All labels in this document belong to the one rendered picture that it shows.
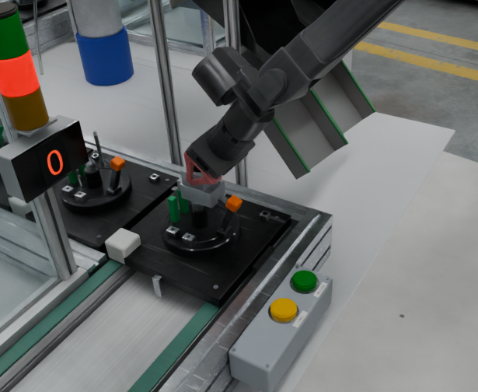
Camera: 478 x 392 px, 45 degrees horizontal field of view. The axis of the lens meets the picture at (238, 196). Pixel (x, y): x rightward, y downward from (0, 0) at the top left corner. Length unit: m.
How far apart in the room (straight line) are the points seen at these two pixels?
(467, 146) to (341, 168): 1.88
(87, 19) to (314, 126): 0.87
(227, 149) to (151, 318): 0.31
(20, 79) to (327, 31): 0.39
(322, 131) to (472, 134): 2.18
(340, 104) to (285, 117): 0.18
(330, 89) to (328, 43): 0.55
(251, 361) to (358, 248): 0.41
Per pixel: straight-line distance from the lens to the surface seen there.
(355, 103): 1.31
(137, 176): 1.20
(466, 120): 3.45
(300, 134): 1.16
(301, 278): 0.93
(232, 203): 0.92
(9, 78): 0.79
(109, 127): 1.63
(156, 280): 0.96
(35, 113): 0.81
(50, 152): 0.84
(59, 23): 2.27
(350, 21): 0.75
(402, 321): 1.04
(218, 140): 0.84
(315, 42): 0.75
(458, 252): 1.19
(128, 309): 1.00
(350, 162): 1.41
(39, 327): 0.97
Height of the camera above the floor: 1.63
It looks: 37 degrees down
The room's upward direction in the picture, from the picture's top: 4 degrees counter-clockwise
